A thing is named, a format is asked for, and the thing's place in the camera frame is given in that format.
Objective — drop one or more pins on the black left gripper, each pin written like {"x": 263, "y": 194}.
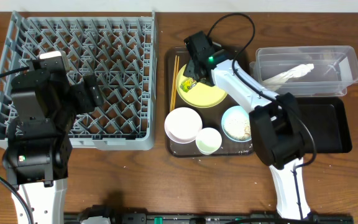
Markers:
{"x": 86, "y": 97}

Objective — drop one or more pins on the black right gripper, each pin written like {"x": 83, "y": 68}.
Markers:
{"x": 189, "y": 68}

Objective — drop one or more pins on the green orange snack wrapper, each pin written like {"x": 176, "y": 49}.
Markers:
{"x": 187, "y": 84}

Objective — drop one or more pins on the white napkin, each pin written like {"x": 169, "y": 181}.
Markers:
{"x": 295, "y": 72}

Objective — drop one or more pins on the light blue bowl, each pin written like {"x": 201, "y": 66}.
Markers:
{"x": 235, "y": 112}

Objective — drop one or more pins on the small white cup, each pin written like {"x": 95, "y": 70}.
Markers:
{"x": 208, "y": 141}

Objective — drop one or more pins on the rice food waste pile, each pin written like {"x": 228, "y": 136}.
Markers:
{"x": 238, "y": 130}

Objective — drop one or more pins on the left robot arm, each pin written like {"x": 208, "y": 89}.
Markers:
{"x": 36, "y": 159}

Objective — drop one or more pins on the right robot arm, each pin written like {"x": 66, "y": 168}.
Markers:
{"x": 278, "y": 135}

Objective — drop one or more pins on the clear plastic waste bin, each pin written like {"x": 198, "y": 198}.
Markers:
{"x": 335, "y": 69}

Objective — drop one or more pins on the black waste tray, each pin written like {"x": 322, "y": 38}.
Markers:
{"x": 326, "y": 119}

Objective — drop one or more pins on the wooden chopstick right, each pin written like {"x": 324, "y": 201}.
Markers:
{"x": 176, "y": 77}

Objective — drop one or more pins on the wooden chopstick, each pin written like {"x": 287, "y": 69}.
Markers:
{"x": 176, "y": 77}
{"x": 172, "y": 103}

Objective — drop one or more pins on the wooden chopstick left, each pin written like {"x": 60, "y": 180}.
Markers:
{"x": 172, "y": 103}

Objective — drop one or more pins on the yellow plate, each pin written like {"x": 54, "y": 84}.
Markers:
{"x": 201, "y": 95}

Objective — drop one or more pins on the grey plastic dish rack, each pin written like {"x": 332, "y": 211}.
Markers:
{"x": 120, "y": 51}

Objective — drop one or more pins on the dark brown serving tray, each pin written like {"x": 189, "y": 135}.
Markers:
{"x": 211, "y": 117}

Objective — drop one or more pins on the pink white bowl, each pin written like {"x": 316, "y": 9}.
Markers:
{"x": 182, "y": 125}

